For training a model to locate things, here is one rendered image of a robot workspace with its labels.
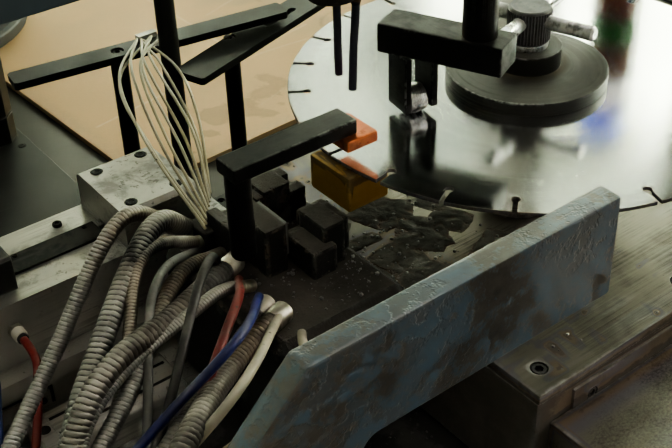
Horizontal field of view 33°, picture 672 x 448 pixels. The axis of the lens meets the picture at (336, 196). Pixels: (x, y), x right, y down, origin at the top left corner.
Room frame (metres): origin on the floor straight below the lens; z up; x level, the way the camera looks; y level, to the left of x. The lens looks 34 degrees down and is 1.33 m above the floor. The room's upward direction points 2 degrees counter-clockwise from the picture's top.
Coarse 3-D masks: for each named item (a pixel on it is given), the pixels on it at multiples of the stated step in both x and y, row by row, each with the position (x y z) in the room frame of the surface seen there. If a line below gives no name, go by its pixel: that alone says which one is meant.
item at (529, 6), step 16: (528, 0) 0.71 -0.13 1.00; (544, 0) 0.71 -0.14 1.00; (560, 0) 0.72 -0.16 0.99; (512, 16) 0.69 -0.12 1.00; (528, 16) 0.69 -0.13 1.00; (544, 16) 0.69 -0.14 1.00; (528, 32) 0.69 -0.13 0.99; (544, 32) 0.69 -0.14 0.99; (560, 32) 0.68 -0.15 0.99; (576, 32) 0.67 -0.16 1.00; (592, 32) 0.67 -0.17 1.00; (528, 48) 0.69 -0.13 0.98; (544, 48) 0.69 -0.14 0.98
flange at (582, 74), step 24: (552, 48) 0.69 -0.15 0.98; (576, 48) 0.72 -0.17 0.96; (456, 72) 0.69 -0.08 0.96; (528, 72) 0.68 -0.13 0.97; (552, 72) 0.68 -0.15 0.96; (576, 72) 0.68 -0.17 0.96; (600, 72) 0.68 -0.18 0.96; (480, 96) 0.66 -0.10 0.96; (504, 96) 0.66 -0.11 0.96; (528, 96) 0.65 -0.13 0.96; (552, 96) 0.65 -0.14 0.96; (576, 96) 0.65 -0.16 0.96; (600, 96) 0.67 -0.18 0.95
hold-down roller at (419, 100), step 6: (414, 84) 0.66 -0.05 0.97; (420, 84) 0.66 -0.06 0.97; (414, 90) 0.65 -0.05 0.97; (420, 90) 0.65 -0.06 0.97; (414, 96) 0.65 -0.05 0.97; (420, 96) 0.65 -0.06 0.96; (426, 96) 0.65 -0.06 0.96; (414, 102) 0.65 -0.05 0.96; (420, 102) 0.65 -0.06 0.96; (426, 102) 0.65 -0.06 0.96; (414, 108) 0.65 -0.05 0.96; (420, 108) 0.65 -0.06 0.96
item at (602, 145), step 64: (384, 0) 0.84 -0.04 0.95; (448, 0) 0.83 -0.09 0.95; (512, 0) 0.82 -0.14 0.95; (576, 0) 0.82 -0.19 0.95; (640, 0) 0.82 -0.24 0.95; (320, 64) 0.73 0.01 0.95; (384, 64) 0.72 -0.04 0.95; (640, 64) 0.71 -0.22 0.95; (384, 128) 0.64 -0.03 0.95; (448, 128) 0.63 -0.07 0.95; (512, 128) 0.63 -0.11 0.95; (576, 128) 0.63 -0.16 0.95; (640, 128) 0.63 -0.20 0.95; (512, 192) 0.56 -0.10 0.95; (576, 192) 0.56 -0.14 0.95; (640, 192) 0.55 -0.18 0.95
